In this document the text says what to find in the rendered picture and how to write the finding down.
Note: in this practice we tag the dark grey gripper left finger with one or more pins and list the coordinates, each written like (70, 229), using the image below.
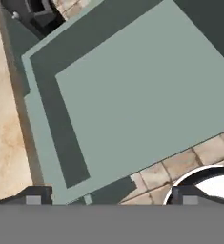
(38, 192)

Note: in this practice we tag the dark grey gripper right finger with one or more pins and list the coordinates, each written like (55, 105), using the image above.
(183, 191)

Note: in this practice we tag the grey-green open drawer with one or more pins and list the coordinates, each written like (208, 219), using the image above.
(142, 95)

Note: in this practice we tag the white and black round thing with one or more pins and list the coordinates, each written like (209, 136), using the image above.
(218, 184)

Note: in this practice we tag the small silver knob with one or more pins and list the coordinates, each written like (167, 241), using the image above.
(15, 14)

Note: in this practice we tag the black boxy thing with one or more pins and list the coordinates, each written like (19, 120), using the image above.
(42, 12)

